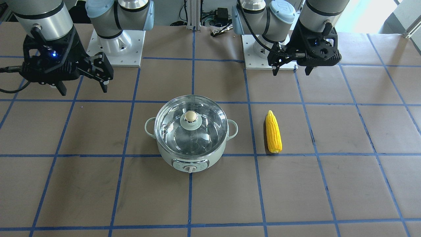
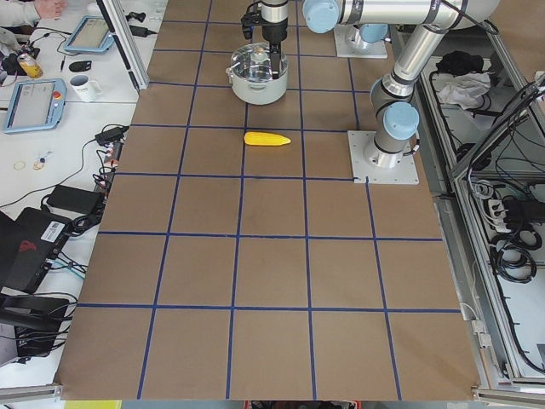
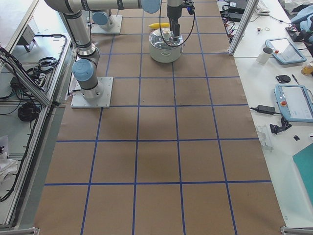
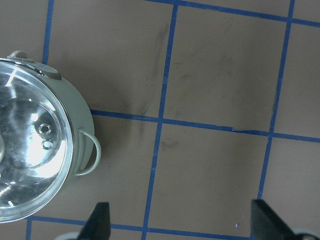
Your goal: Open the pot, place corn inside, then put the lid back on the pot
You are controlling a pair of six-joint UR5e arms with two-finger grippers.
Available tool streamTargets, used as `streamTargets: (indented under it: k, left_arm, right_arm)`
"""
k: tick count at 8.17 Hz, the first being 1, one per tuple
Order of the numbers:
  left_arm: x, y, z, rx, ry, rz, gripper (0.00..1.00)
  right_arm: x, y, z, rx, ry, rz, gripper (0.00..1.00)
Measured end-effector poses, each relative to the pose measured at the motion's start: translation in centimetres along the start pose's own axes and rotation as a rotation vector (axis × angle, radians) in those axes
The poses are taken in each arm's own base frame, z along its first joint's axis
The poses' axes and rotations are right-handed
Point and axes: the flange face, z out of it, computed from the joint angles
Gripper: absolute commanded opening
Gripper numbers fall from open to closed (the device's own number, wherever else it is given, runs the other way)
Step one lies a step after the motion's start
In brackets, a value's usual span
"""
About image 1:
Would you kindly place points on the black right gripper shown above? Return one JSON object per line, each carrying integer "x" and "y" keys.
{"x": 78, "y": 49}

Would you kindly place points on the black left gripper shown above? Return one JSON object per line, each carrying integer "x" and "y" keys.
{"x": 293, "y": 43}

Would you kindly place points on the yellow corn cob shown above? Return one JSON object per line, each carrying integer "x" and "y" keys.
{"x": 273, "y": 137}

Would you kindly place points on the glass pot lid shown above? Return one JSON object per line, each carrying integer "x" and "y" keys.
{"x": 190, "y": 127}

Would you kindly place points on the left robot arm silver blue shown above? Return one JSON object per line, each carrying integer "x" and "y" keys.
{"x": 269, "y": 23}

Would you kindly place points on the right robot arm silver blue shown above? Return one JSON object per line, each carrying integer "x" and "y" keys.
{"x": 109, "y": 18}

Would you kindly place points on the mint green electric pot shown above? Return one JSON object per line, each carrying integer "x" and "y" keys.
{"x": 195, "y": 165}

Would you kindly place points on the black power adapter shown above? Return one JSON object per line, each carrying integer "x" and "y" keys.
{"x": 222, "y": 16}

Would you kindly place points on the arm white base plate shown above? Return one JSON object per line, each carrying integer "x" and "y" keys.
{"x": 124, "y": 50}
{"x": 255, "y": 56}

